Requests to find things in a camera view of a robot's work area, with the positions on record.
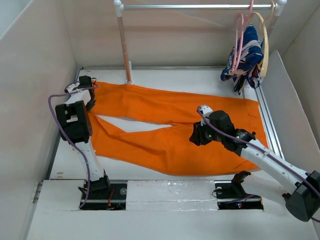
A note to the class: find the white foam board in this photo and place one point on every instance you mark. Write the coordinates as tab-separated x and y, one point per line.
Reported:
297	142

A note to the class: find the blue patterned garment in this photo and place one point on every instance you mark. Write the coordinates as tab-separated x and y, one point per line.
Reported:
248	70

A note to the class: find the orange trousers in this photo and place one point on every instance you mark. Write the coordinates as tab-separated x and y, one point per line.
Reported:
168	150

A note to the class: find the pink hanger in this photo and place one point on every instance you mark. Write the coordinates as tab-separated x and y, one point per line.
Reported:
239	37

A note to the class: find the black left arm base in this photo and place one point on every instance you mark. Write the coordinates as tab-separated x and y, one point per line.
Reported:
113	200

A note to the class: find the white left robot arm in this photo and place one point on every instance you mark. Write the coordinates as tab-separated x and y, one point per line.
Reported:
77	130

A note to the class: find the white clothes rack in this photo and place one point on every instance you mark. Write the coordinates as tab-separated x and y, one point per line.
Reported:
183	45

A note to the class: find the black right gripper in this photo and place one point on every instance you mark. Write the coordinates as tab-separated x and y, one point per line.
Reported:
197	137

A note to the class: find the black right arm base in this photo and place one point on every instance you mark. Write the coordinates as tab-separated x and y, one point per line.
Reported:
230	196

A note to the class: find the beige hanger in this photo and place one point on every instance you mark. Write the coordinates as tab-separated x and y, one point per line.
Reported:
263	65

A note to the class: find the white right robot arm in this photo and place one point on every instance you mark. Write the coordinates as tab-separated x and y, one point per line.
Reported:
293	187

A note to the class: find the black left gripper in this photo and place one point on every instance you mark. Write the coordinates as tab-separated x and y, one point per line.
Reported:
90	106

